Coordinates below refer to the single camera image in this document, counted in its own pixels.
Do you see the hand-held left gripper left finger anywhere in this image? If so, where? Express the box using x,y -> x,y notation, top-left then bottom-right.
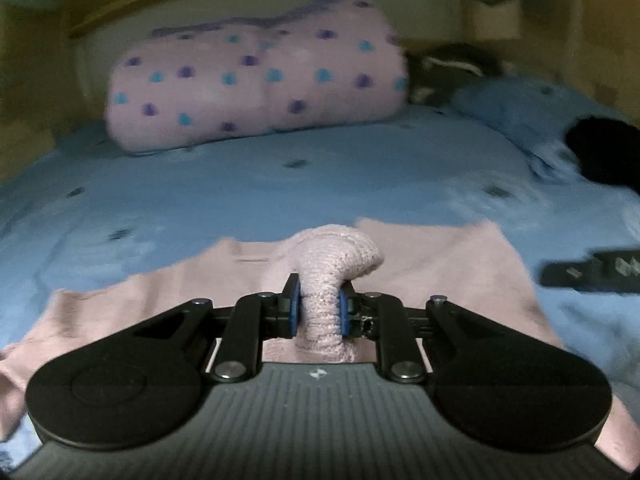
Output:
131,274 -> 302,385

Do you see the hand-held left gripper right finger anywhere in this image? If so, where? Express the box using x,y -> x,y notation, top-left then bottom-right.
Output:
339,287 -> 506,384

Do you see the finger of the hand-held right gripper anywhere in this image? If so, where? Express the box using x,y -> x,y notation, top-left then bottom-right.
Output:
539,248 -> 640,293

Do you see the pink knitted garment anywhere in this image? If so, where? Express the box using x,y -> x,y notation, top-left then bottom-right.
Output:
0,217 -> 627,468

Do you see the black cloth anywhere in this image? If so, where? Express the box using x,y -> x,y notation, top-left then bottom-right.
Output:
565,116 -> 640,189

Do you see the blue dandelion-print bed sheet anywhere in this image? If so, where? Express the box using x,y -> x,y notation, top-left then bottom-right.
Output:
0,104 -> 640,467

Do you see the blue pillow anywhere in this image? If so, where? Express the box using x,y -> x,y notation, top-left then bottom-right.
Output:
449,77 -> 640,184

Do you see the pink heart-print folded quilt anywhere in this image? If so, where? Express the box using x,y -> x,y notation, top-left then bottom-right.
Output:
104,0 -> 412,154

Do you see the dark cloth with white trim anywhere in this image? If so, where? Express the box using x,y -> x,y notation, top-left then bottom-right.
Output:
404,42 -> 507,109

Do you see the wooden headboard shelf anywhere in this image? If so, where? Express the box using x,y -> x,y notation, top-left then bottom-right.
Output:
65,0 -> 481,41

